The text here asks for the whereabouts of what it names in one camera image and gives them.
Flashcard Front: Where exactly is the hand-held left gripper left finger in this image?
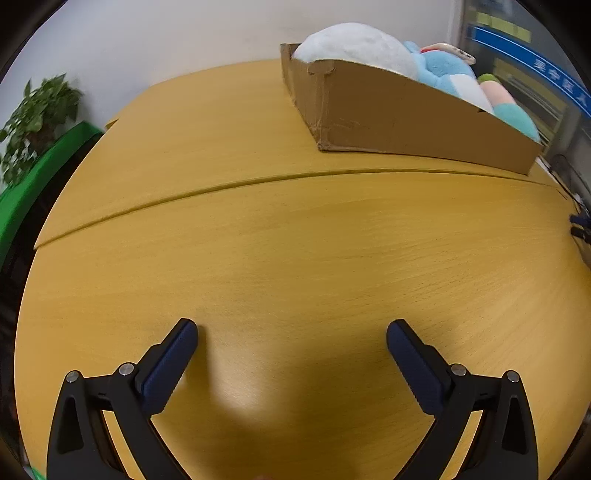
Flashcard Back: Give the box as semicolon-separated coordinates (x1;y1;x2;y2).
46;318;199;480

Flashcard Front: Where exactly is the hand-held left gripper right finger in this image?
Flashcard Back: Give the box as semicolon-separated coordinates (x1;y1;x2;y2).
387;319;540;480

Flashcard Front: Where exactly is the blue bear plush toy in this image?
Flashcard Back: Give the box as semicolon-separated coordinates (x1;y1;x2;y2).
404;41;496;115

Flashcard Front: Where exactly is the brown cardboard box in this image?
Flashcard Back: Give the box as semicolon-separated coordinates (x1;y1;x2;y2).
280;43;544;176

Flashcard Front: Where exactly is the pale pink and teal plush toy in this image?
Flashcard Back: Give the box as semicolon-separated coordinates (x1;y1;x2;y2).
478;73;542;143

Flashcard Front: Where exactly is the green potted plant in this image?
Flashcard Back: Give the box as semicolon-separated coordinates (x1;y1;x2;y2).
0;74;85;186

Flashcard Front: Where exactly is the white round plush toy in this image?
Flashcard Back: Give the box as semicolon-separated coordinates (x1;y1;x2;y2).
293;23;419;80

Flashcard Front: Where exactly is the blue and yellow wall sign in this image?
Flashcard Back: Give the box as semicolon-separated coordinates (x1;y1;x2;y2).
462;0;591;155

